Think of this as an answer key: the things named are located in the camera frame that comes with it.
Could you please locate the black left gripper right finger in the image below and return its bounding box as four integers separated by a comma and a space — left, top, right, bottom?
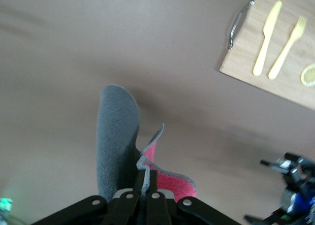
146, 170, 241, 225

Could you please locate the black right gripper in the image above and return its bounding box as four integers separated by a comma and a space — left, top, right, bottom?
244, 152, 315, 225

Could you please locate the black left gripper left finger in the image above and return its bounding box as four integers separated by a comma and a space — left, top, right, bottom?
31, 170, 146, 225

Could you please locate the grey and pink cloth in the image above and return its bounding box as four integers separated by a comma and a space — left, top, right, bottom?
95, 84, 198, 203

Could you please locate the lemon slice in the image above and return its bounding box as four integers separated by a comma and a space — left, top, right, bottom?
300, 64, 315, 87

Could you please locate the wooden cutting board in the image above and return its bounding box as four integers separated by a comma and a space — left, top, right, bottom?
219, 0, 315, 110

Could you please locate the yellow plastic fork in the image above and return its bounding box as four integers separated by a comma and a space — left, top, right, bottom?
267, 14, 308, 80

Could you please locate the yellow plastic knife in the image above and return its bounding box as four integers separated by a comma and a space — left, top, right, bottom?
252, 0, 283, 77

